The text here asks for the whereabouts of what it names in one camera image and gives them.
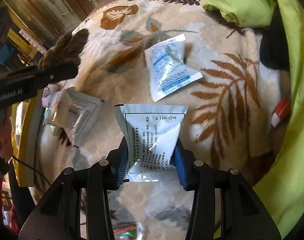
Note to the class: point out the left hand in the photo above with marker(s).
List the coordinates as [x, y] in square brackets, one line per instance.
[6, 148]

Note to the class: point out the red white small box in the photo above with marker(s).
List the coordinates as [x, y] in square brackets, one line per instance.
[281, 111]

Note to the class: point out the silver foil packet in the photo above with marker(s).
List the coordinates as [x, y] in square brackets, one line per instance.
[83, 111]

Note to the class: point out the red white packet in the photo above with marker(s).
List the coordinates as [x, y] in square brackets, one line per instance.
[55, 103]

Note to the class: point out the leaf patterned beige blanket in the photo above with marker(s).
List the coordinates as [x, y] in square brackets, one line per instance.
[229, 109]

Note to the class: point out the bag of coloured sticks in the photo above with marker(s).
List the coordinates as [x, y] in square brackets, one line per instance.
[130, 231]

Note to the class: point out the white blue desiccant packet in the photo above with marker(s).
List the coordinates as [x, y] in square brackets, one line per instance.
[167, 70]

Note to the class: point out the lime green cloth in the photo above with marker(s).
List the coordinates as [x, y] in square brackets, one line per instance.
[282, 189]

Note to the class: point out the brown furry plush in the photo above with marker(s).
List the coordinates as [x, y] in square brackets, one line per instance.
[66, 51]

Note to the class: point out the white black-text packet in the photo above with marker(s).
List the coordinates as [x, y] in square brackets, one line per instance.
[151, 133]

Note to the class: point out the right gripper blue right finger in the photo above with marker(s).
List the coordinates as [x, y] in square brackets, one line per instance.
[181, 159]

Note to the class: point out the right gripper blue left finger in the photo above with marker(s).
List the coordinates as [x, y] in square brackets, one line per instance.
[121, 162]

